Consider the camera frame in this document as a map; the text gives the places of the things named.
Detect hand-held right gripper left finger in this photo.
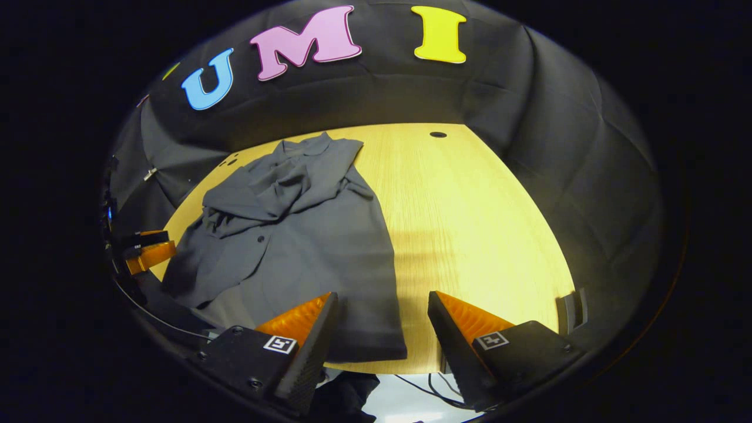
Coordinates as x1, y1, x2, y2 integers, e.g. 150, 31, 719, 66
194, 292, 340, 417

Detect black cables under table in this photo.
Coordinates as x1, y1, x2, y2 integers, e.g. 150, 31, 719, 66
394, 371, 476, 411

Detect black backdrop cloth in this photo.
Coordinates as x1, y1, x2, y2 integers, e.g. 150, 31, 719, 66
106, 0, 664, 353

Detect dark cloth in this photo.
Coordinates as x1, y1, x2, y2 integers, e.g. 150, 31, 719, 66
308, 370, 381, 423

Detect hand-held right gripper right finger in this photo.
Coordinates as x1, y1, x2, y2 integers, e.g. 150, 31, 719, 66
427, 291, 587, 412

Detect grey table bracket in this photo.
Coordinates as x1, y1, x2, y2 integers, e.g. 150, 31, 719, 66
555, 287, 588, 337

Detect grey button shirt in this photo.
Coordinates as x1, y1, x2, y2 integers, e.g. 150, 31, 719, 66
162, 132, 408, 362

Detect thin black cable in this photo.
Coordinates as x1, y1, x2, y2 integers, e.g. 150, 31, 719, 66
113, 276, 215, 343

